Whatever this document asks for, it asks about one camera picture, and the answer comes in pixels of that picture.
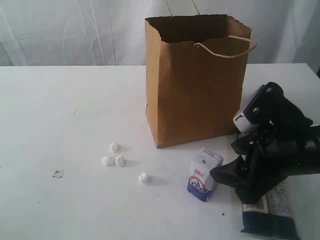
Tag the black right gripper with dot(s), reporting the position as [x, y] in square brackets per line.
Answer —
[269, 158]

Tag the white crumpled ball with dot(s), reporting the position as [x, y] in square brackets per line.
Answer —
[107, 161]
[120, 161]
[143, 178]
[114, 147]

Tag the white blue salt packet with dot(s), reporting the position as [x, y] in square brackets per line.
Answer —
[200, 182]

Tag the brown paper bag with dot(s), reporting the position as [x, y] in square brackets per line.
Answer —
[195, 69]

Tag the spaghetti pasta package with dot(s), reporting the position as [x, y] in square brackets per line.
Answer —
[270, 216]

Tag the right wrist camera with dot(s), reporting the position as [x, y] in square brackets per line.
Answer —
[256, 110]

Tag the white backdrop curtain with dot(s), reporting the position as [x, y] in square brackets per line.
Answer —
[112, 32]

